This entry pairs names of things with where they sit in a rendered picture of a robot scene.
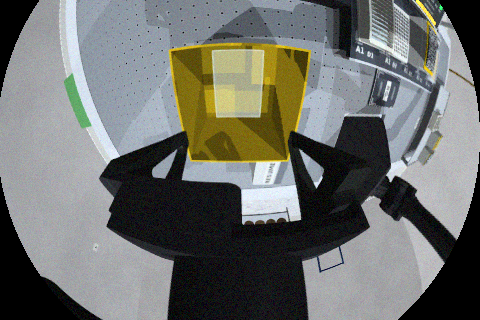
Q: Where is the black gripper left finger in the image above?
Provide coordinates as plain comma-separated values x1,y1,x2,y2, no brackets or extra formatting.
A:
106,131,189,180

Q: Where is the yellow waste bin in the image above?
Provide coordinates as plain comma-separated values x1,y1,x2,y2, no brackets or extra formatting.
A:
169,43,311,162

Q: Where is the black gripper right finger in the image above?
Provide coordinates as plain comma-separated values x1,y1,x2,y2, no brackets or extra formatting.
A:
288,131,371,219

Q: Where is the black rectangular nest with label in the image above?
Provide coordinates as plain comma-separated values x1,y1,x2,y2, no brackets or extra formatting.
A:
368,68,402,109

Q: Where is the grey multi-trough reservoir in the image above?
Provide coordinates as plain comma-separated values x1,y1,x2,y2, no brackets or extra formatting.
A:
357,0,395,54

